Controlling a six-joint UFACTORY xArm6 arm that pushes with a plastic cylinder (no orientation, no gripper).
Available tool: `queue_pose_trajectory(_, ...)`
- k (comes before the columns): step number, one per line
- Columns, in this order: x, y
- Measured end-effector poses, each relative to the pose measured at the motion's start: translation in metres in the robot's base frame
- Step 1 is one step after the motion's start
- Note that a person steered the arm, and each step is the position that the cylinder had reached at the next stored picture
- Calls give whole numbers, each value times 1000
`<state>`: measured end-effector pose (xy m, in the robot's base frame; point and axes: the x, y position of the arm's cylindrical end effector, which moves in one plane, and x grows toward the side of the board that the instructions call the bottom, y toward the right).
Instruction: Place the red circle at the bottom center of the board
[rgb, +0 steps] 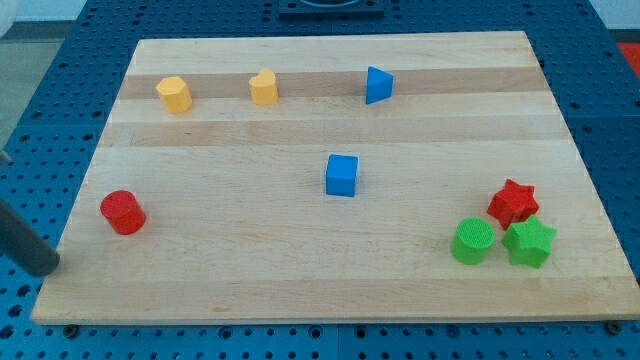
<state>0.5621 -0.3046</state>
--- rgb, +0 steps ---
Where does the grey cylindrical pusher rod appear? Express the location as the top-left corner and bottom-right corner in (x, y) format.
(1, 200), (60, 277)

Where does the red cylinder block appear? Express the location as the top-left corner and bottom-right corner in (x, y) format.
(100, 190), (146, 235)

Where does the wooden board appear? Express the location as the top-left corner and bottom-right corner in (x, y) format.
(32, 31), (639, 325)

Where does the yellow hexagon block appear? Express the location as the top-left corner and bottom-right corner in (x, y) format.
(155, 76), (193, 114)

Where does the yellow heart block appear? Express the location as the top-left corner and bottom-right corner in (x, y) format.
(248, 68), (279, 105)

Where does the blue cube block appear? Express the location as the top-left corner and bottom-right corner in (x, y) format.
(325, 154), (359, 197)

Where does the blue triangle block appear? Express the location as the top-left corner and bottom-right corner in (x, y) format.
(365, 66), (394, 105)

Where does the green cylinder block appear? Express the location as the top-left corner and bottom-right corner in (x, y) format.
(450, 217), (495, 265)

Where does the red star block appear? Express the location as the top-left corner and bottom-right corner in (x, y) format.
(487, 178), (540, 230)

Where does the green star block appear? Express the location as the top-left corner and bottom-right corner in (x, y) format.
(502, 215), (557, 269)

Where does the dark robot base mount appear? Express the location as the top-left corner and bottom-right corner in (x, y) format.
(276, 0), (386, 18)

